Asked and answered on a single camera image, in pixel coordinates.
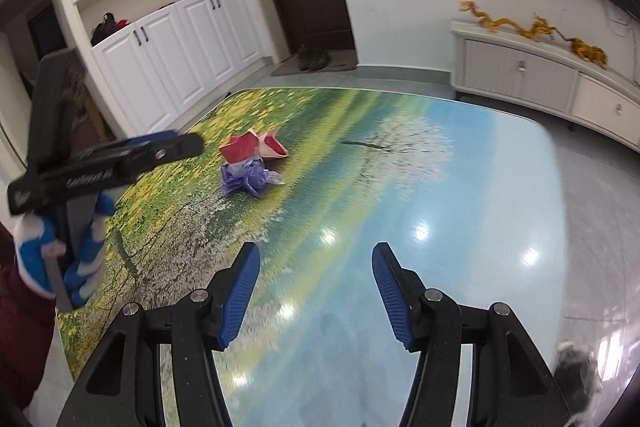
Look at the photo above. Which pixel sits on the red torn wrapper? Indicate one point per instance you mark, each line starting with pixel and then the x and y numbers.
pixel 245 149

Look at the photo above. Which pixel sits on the black bag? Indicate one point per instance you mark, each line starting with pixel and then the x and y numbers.
pixel 102 29

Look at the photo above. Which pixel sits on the white panelled cabinet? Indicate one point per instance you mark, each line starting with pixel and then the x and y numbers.
pixel 160 57

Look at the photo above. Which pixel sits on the landscape print table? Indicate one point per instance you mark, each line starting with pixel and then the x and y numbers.
pixel 400 167

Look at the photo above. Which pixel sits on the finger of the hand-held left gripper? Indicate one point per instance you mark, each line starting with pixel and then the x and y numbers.
pixel 170 147

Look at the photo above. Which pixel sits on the red cloth item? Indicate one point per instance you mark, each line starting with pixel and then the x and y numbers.
pixel 122 24

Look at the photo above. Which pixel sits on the golden tiger toy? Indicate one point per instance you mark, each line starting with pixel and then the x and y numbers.
pixel 590 52

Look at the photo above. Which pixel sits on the person's left hand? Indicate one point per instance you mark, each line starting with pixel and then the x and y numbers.
pixel 30 252

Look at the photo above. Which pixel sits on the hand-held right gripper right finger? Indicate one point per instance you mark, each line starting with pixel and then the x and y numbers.
pixel 392 292

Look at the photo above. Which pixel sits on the person's left forearm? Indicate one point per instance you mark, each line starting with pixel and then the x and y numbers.
pixel 20 332

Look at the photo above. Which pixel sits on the purple plastic bag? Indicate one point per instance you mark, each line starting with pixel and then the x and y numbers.
pixel 245 177

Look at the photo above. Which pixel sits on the grey furry slipper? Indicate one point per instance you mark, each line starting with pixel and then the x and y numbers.
pixel 575 372

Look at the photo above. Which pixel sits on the white tv cabinet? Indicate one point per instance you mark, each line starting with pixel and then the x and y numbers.
pixel 520 77

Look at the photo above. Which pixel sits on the dark shoe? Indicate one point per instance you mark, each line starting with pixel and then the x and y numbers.
pixel 320 58
pixel 304 57

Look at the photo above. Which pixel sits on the golden dragon toy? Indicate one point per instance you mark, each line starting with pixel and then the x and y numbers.
pixel 500 24

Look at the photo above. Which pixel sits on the brown doormat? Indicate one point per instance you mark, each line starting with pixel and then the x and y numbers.
pixel 290 68

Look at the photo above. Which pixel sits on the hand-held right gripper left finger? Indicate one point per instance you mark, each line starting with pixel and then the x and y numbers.
pixel 240 292

